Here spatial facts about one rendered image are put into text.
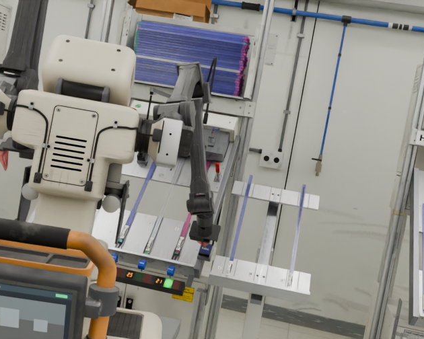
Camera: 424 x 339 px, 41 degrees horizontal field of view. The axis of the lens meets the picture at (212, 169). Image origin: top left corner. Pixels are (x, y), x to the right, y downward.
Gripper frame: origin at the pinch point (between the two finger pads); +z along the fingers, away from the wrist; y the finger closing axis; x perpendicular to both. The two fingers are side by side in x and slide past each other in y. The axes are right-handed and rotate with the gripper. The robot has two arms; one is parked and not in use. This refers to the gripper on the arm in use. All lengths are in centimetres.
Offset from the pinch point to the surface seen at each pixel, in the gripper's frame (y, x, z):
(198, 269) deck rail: 0.6, 8.0, 4.5
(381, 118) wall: -77, -184, 92
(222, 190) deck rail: 0.2, -30.2, 5.3
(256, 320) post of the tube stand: -22.7, 12.6, 24.9
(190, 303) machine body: 6.2, 2.5, 43.4
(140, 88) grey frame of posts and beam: 48, -72, -4
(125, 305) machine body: 34, 7, 48
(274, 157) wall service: -11, -154, 115
